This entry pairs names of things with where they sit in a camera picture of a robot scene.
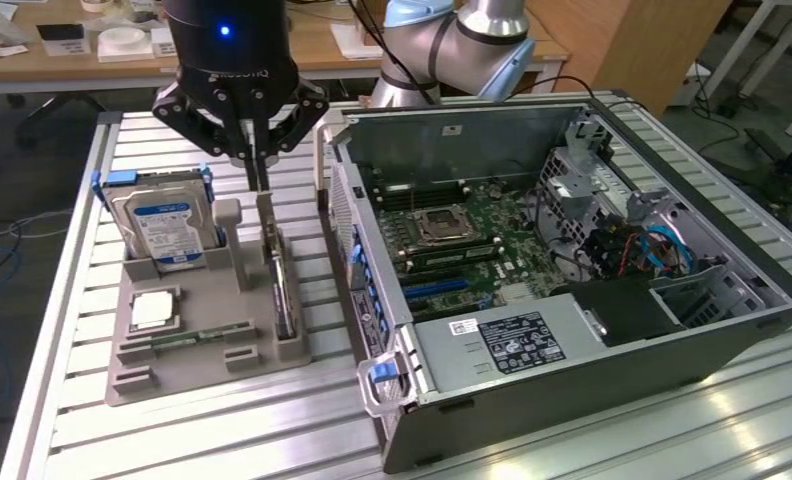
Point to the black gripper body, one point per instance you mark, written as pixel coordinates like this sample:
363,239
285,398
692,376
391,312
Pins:
229,50

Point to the black graphics card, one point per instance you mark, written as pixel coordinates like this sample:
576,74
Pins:
280,300

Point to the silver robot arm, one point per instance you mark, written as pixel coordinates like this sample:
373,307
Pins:
489,20

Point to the plain white box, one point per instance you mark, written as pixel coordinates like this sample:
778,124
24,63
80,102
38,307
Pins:
162,45

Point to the wooden desk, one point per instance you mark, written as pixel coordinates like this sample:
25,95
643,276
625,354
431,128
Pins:
316,40

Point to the white paper stack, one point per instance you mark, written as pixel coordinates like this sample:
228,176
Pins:
352,42

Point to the white box with tape roll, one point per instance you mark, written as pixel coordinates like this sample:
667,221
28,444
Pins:
125,45

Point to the black chair base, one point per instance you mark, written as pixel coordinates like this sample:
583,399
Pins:
56,112

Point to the white tape roll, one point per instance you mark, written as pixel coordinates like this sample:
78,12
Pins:
96,5

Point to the black and white label box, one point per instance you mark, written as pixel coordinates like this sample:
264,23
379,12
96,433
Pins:
64,40

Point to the hard disk with blue caddy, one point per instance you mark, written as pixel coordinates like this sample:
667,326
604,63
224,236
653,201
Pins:
162,225

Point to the white paper slip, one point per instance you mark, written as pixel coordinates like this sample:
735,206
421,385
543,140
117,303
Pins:
2,51

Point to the CPU socket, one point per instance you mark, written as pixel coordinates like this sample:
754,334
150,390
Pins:
445,226

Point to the black RAM stick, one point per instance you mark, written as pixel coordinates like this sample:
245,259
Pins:
452,255

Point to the green motherboard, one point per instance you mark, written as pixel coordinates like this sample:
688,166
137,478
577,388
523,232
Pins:
496,235

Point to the silver CPU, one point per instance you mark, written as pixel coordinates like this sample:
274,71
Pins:
152,310

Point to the blue expansion slot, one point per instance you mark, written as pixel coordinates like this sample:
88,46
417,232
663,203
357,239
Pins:
436,289

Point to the silver drive cage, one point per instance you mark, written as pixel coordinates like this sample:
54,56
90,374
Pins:
572,195

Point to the green RAM stick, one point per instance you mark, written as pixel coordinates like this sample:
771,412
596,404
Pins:
196,336

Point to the wooden cabinet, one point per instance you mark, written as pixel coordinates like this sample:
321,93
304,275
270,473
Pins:
636,65

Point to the grey parts rack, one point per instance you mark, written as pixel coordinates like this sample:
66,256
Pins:
209,365

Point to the grey power supply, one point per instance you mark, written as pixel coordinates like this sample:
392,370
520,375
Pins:
449,360

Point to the black fan shroud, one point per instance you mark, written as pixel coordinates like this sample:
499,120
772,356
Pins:
623,310

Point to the open grey PC case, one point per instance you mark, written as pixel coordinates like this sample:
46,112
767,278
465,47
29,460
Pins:
569,380

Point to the white table leg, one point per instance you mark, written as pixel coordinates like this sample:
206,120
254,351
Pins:
750,50

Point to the black floor stand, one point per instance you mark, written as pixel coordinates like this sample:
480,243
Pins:
790,165

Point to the white switch box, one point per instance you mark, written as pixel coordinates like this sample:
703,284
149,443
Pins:
696,85

